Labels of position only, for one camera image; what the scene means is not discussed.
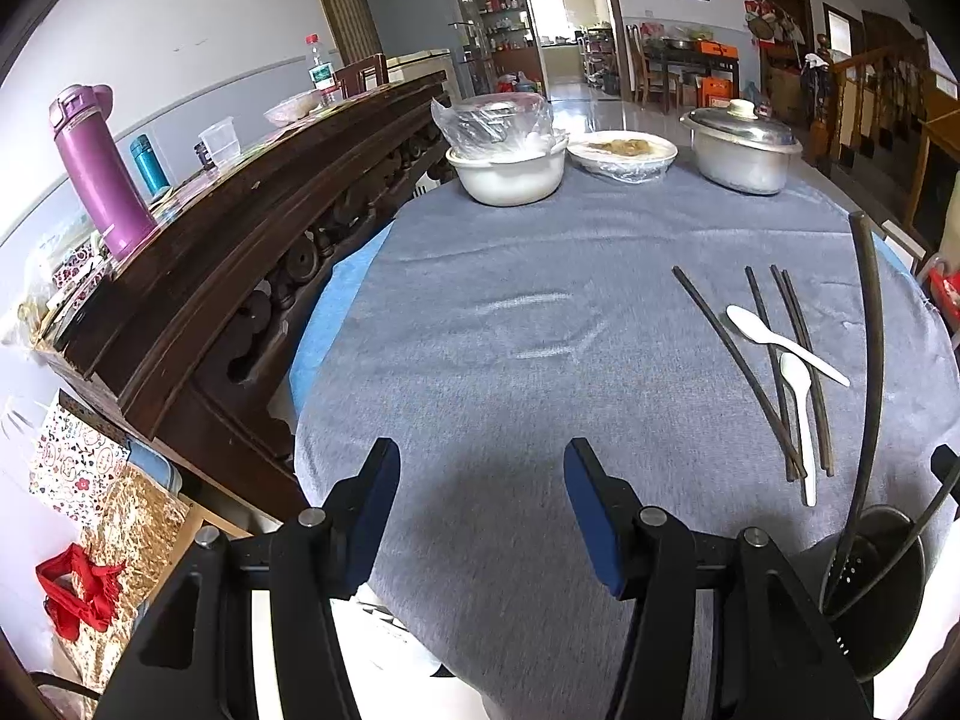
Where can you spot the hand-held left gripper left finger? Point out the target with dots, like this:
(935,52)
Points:
(379,499)

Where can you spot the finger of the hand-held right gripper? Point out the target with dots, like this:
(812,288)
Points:
(946,465)

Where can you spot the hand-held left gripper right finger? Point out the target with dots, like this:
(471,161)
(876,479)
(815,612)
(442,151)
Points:
(592,510)

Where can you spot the dark wooden chopstick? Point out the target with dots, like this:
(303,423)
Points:
(793,315)
(739,360)
(911,529)
(772,382)
(819,405)

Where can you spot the metal utensil holder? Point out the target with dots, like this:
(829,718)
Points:
(889,615)

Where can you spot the white plastic spoon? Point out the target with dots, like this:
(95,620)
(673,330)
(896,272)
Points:
(750,324)
(796,382)

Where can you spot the blue tablecloth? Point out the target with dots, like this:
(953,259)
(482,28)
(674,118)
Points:
(330,315)

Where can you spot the grey tablecloth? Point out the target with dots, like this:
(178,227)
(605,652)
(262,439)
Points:
(525,300)

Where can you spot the gold patterned bag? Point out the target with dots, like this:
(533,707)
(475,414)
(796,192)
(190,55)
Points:
(142,525)

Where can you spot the dark carved wooden sideboard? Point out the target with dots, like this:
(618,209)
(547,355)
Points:
(247,255)

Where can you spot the wooden side table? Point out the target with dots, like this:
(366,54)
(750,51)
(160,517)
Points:
(937,165)

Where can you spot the floral paper bag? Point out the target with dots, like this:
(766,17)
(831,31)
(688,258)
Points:
(75,457)

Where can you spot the red bag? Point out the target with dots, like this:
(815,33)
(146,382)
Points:
(75,592)

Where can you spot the white bowl with plastic bag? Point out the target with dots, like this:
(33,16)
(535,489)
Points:
(506,165)

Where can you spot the plate of food under plastic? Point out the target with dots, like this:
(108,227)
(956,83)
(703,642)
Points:
(622,151)

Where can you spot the wooden stair railing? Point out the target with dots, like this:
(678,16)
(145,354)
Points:
(874,97)

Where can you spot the metal pot with lid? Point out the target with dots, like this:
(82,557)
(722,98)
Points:
(739,150)

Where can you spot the clear plastic cup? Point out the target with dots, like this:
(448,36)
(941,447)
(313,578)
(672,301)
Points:
(219,141)

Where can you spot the covered pink plate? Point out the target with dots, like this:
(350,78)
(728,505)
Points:
(291,109)

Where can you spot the teal bottle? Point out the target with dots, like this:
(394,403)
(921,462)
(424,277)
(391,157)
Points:
(148,163)

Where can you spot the wooden chair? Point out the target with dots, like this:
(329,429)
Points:
(361,75)

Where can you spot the clear bottle with red cap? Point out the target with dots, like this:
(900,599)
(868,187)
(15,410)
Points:
(321,71)

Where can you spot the purple thermos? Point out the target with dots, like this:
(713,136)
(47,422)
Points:
(97,165)

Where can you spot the white chest freezer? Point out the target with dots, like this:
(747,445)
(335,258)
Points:
(420,64)

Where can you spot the dark table with orange boxes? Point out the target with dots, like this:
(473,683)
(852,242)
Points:
(690,64)

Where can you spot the glass display cabinet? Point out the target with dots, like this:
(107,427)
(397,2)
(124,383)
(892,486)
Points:
(499,22)

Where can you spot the grey refrigerator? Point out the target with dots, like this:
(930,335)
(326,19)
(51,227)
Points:
(412,7)

